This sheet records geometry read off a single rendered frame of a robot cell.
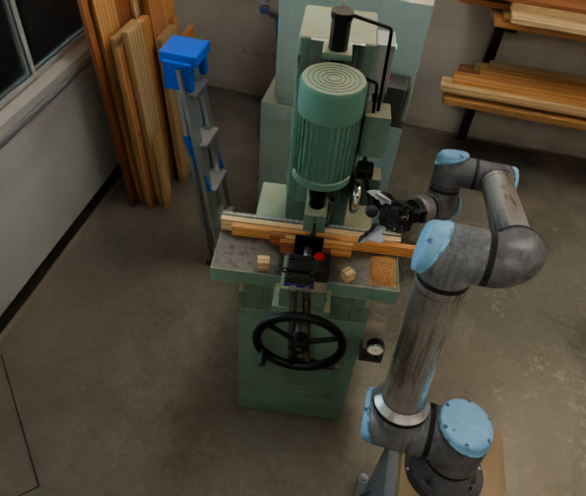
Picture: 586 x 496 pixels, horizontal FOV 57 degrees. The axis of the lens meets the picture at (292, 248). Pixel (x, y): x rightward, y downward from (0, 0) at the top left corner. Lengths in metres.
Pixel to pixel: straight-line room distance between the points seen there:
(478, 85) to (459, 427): 2.38
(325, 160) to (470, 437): 0.81
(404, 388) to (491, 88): 2.43
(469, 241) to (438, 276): 0.09
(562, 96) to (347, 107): 2.38
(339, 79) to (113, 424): 1.70
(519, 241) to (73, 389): 2.00
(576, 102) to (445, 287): 2.59
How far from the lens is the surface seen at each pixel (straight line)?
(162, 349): 2.63
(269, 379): 2.21
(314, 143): 1.45
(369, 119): 1.70
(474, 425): 1.55
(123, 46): 2.78
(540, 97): 3.57
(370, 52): 1.61
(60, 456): 2.48
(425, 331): 1.24
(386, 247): 1.79
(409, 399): 1.42
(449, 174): 1.65
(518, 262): 1.13
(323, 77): 1.44
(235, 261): 1.73
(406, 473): 1.73
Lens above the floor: 2.19
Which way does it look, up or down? 46 degrees down
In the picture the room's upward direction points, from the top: 6 degrees clockwise
